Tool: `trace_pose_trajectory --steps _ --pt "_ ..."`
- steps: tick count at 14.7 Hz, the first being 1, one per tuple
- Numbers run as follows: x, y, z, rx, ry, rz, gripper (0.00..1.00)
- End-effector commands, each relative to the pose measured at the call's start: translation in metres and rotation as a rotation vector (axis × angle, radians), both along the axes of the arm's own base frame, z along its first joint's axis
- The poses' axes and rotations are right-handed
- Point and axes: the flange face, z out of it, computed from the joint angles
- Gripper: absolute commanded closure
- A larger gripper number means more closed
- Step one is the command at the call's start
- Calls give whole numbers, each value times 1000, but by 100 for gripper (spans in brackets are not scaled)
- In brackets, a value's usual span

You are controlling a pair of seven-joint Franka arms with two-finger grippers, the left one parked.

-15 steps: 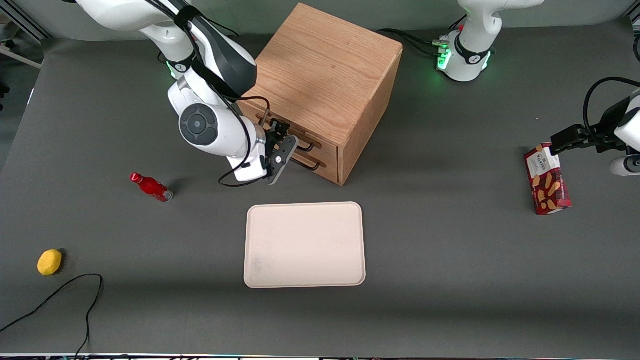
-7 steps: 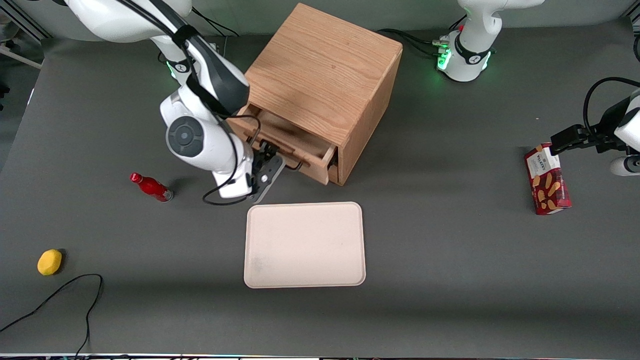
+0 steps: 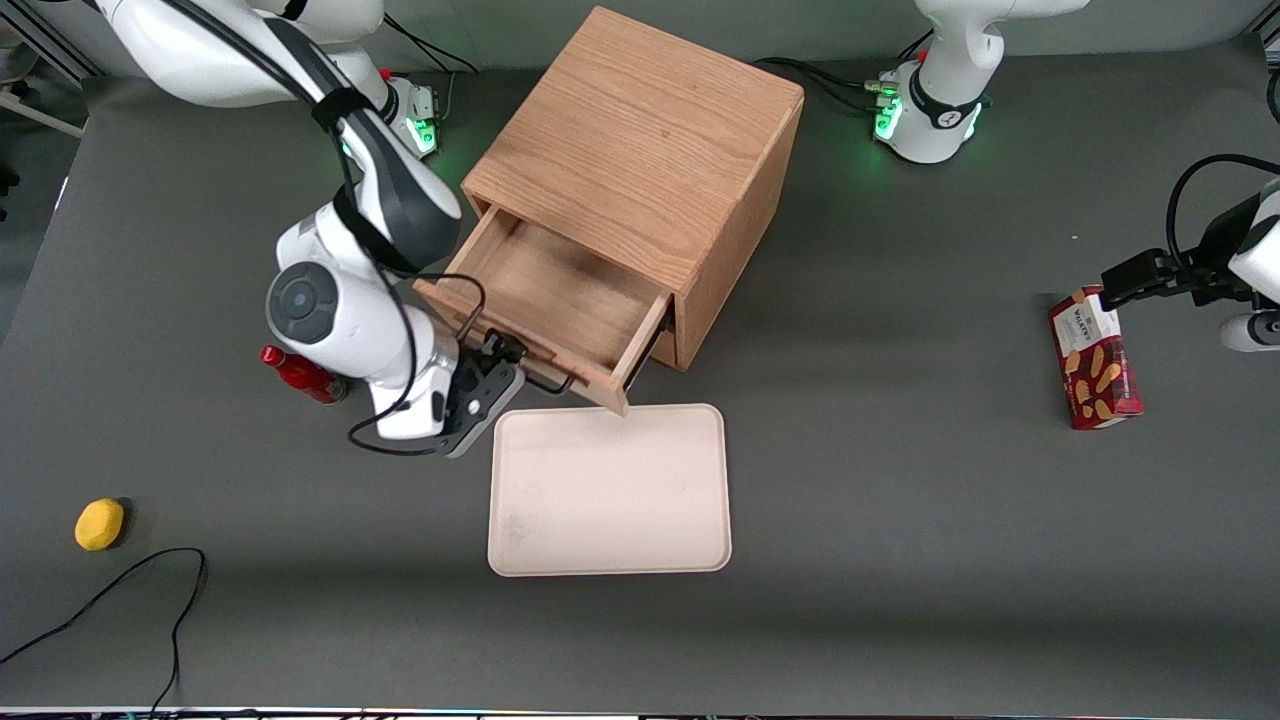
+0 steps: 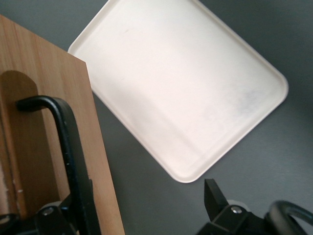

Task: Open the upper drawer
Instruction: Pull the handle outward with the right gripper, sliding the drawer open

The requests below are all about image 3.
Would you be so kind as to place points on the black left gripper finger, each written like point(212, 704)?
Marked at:
point(1150, 296)
point(1135, 272)

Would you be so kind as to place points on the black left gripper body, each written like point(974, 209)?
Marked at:
point(1206, 274)

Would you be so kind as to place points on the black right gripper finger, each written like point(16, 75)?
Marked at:
point(478, 392)
point(505, 348)

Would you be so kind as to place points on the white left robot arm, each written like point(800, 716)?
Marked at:
point(940, 100)

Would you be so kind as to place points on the wooden drawer cabinet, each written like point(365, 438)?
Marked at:
point(650, 130)

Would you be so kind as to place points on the red cookie box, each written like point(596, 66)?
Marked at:
point(1095, 365)

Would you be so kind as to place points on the red plastic bottle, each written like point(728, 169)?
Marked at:
point(300, 376)

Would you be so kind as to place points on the cream rectangular tray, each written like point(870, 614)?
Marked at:
point(610, 490)

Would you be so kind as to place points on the yellow lemon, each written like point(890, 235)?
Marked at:
point(99, 525)

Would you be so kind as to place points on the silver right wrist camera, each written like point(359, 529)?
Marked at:
point(490, 415)

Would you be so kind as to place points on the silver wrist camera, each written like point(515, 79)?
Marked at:
point(1252, 332)
point(490, 415)

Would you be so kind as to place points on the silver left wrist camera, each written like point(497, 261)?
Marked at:
point(1252, 332)

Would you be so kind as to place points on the metal frame rail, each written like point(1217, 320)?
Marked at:
point(40, 110)

